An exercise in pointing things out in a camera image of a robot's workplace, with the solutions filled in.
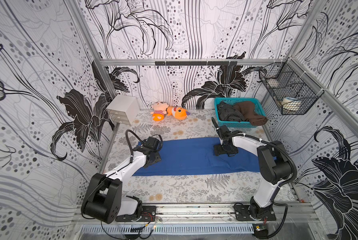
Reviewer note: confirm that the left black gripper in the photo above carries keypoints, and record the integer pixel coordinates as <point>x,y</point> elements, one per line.
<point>157,158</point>

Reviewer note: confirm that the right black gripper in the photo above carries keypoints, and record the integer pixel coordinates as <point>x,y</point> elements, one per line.
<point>224,150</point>

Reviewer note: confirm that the blue long pants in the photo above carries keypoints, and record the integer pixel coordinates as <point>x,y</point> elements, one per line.
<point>196,157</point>

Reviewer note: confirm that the orange fish plush toy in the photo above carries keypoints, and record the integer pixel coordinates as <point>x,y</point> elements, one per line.
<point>178,112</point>

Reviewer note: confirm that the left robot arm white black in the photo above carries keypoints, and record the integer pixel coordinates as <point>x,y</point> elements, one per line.
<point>104,200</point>

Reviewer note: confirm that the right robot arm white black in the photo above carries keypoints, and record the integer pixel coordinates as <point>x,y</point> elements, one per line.
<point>275,165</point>

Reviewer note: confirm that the dark grey folded garment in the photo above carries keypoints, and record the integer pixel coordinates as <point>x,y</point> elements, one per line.
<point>228,113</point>

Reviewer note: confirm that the pink pig plush toy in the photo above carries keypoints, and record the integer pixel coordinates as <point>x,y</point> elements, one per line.
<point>160,110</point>

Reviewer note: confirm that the brown folded garment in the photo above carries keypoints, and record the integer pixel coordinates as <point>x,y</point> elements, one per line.
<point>247,109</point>

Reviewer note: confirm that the white mini drawer cabinet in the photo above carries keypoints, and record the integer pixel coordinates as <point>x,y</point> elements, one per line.
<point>123,109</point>

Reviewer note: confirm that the teal plastic basket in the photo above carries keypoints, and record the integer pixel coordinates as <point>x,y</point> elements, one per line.
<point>258,109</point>

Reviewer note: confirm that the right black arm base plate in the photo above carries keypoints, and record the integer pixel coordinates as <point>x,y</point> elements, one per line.
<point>244,213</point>

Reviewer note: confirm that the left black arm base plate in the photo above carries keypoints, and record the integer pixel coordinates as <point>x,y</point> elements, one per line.
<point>143,214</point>

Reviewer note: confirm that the aluminium front rail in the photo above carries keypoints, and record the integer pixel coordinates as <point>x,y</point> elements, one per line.
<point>225,213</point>

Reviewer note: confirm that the white item in wire basket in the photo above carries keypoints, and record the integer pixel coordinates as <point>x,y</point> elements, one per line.
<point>291,104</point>

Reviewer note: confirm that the white slotted cable duct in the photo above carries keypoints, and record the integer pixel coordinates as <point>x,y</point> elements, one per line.
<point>174,229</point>

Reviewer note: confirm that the black wire wall basket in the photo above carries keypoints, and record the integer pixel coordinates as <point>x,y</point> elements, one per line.
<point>286,79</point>

